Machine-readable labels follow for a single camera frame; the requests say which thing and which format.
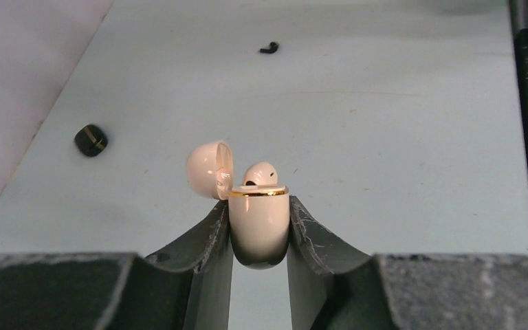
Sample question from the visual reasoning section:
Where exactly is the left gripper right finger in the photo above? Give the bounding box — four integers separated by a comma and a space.
287, 196, 528, 329

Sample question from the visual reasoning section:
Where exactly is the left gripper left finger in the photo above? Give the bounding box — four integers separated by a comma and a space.
0, 201, 233, 329

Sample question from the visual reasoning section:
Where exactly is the pink earbud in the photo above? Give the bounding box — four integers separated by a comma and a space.
242, 162, 278, 186

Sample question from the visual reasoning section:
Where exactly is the black earbud charging case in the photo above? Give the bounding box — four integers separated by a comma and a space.
74, 124, 109, 157

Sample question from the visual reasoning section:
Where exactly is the black earbud right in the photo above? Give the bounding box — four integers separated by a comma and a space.
258, 41, 279, 54

